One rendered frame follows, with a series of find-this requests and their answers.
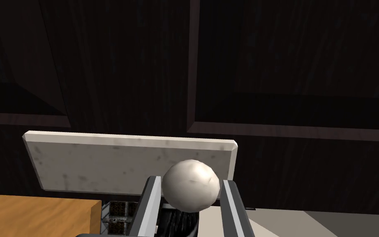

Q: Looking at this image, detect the dark wooden door leaf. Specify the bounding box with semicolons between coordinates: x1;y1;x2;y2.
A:
0;0;379;216

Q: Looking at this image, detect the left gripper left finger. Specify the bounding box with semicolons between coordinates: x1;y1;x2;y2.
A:
128;175;162;237

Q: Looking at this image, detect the pale knob backplate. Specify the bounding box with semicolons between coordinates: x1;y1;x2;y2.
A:
22;130;239;197

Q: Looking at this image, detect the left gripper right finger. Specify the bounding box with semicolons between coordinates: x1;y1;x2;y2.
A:
220;179;256;237

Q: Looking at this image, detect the white round door knob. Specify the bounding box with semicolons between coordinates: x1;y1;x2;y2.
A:
161;159;221;213

